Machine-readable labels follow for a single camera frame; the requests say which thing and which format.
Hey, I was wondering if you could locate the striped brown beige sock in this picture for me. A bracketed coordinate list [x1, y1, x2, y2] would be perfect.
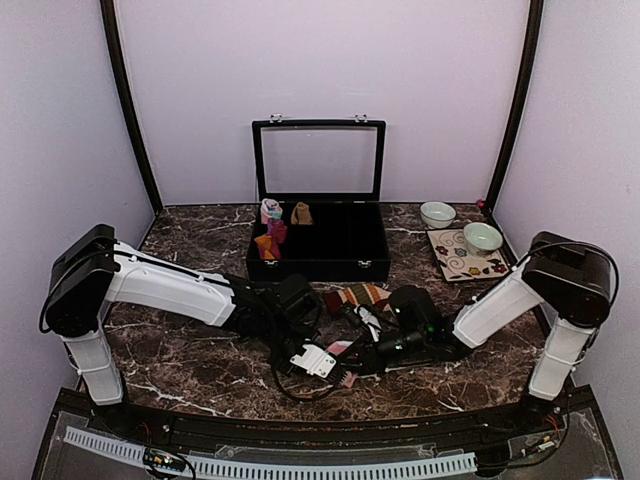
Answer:
[323, 283, 391, 315]

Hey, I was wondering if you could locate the pale green bowl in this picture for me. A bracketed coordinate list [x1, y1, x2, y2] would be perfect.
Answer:
[462, 222, 504, 258]
[420, 201, 457, 229]

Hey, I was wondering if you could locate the right black frame post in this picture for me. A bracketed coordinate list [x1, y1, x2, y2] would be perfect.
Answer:
[484, 0, 544, 216]

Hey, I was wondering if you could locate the small circuit board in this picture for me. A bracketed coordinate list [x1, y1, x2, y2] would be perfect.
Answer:
[143, 449, 186, 472]

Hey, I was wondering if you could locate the rolled purple red sock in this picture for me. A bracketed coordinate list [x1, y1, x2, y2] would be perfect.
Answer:
[267, 218, 288, 245]

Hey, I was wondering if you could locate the floral square plate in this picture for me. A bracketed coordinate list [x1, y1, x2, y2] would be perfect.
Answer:
[427, 229, 510, 283]

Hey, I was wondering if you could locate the far pale green bowl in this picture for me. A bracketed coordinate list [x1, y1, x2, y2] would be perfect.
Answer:
[420, 201, 457, 229]

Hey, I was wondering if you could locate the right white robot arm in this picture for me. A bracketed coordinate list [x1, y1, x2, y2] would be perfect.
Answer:
[358, 232, 620, 434]

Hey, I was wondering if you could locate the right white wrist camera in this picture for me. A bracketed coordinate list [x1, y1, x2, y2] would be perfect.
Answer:
[344, 304, 382, 343]

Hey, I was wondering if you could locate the left black frame post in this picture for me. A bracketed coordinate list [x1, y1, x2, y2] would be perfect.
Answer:
[99, 0, 164, 216]

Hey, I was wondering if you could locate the rolled brown sock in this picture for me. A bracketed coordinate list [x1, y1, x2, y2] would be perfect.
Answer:
[291, 202, 314, 226]

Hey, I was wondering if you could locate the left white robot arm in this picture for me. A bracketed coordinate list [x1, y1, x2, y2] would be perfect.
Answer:
[39, 224, 348, 436]

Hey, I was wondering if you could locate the black glass-lid storage box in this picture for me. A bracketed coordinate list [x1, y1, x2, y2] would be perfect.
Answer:
[246, 117, 391, 282]

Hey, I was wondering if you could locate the rolled pink white sock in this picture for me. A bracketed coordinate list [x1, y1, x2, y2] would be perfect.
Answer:
[260, 198, 283, 224]

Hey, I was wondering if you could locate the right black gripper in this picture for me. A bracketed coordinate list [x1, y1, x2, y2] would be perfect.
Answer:
[337, 326, 428, 374]

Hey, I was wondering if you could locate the pink patterned sock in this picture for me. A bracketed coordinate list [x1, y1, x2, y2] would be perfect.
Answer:
[327, 340, 352, 356]

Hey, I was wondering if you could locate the rolled orange sock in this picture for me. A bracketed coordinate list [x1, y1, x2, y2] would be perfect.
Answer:
[254, 234, 281, 261]

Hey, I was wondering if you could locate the black frame post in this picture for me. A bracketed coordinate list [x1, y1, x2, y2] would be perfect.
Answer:
[484, 0, 544, 216]
[99, 0, 164, 216]

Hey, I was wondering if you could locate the near pale green bowl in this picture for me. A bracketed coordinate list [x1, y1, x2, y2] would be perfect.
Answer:
[462, 222, 504, 258]

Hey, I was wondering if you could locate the white slotted cable duct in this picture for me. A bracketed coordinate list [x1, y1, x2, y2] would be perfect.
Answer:
[62, 426, 478, 479]

